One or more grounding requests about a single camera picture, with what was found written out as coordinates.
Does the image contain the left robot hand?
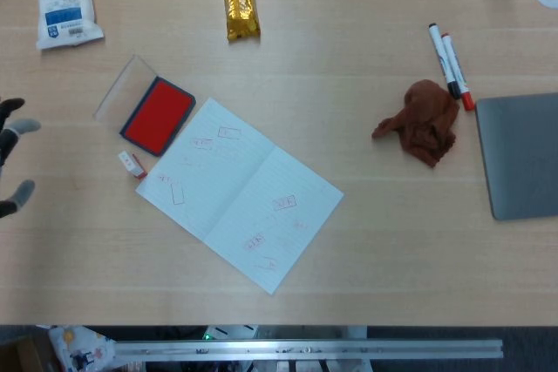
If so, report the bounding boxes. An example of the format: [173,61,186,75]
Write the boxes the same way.
[0,98,42,220]

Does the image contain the red and white stamp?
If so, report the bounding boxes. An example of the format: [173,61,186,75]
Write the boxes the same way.
[118,150,148,180]

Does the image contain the white robot base unit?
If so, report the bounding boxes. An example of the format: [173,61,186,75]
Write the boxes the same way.
[202,325,258,341]

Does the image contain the open lined notebook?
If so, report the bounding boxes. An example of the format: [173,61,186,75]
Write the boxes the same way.
[135,97,344,295]

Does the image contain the white wipes packet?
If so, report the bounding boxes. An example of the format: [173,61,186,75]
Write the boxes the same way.
[24,0,105,51]

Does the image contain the red ink pad with clear lid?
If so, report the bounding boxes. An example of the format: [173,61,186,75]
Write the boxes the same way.
[92,54,197,158]

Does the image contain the brown cardboard box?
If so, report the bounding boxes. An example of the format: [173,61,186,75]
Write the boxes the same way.
[0,335,44,372]

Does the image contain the white printed plastic bag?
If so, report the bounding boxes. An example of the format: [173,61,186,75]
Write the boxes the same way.
[47,326,117,372]

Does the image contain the brown crumpled cloth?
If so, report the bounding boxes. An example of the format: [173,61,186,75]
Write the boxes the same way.
[371,78,460,169]

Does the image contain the black-capped whiteboard marker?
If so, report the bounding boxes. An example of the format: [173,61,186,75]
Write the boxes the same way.
[428,23,460,100]

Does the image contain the red-capped whiteboard marker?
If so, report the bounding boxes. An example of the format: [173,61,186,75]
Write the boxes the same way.
[440,32,476,112]

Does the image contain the grey closed laptop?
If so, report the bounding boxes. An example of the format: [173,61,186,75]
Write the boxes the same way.
[474,92,558,221]

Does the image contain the aluminium profile rail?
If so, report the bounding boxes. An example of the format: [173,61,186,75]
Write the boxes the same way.
[113,338,505,361]

